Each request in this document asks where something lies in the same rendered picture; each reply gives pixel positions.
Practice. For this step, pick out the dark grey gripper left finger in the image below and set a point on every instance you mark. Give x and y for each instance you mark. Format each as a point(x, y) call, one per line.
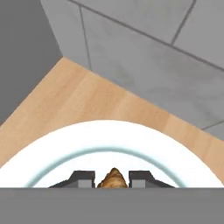
point(83, 177)

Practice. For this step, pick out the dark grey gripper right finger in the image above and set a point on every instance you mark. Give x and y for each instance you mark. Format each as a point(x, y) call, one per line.
point(140, 177)

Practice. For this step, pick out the golden brown croissant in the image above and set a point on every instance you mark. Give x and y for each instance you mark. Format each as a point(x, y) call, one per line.
point(113, 179)

